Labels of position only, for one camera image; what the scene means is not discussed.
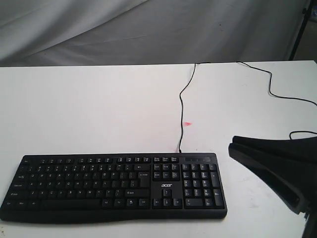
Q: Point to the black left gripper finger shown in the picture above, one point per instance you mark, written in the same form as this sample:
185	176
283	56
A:
303	151

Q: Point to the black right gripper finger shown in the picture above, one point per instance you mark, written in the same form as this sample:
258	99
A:
285	177

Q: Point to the black acer keyboard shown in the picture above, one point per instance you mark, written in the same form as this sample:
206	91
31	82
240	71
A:
93	188

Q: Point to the white backdrop cloth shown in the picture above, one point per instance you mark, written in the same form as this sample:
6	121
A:
127	32

